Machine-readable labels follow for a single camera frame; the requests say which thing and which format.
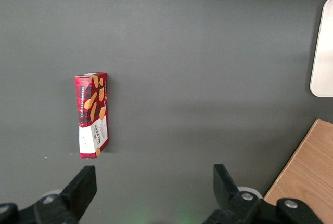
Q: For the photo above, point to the red tartan shortbread box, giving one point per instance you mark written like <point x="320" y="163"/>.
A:
<point x="92" y="115"/>

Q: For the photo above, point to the beige plastic tray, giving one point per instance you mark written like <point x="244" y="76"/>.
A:
<point x="325" y="52"/>

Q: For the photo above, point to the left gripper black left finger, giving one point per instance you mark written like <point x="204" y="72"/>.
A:
<point x="80" y="195"/>

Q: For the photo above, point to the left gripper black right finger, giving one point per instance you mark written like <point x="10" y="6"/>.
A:
<point x="227" y="198"/>

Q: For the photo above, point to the wooden drawer cabinet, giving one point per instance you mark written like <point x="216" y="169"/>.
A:
<point x="309" y="166"/>

